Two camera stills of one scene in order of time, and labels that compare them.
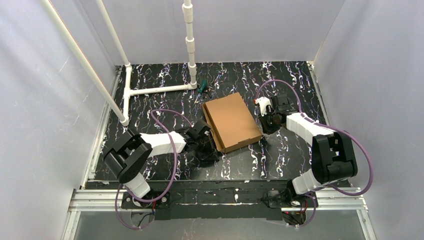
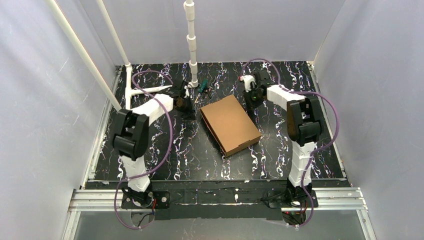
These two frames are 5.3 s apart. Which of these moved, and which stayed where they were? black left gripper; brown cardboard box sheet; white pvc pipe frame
Moved: black left gripper
Stayed: white pvc pipe frame; brown cardboard box sheet
